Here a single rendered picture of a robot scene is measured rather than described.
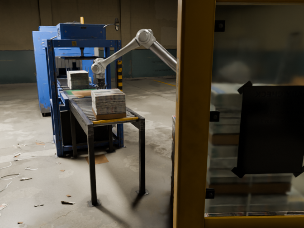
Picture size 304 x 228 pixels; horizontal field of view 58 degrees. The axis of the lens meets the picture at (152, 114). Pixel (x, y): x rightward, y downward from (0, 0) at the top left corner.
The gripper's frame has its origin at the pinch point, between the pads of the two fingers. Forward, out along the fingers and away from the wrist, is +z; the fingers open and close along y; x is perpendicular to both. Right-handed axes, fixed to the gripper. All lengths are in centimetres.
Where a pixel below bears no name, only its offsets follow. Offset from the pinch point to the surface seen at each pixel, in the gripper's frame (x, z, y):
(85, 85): 153, 8, 10
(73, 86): 153, 8, -8
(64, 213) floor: -57, 93, -52
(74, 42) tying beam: 81, -58, -13
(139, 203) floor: -69, 93, 16
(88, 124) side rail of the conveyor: -54, 13, -25
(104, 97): -44.4, -8.4, -7.4
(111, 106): -45.7, 0.4, -1.6
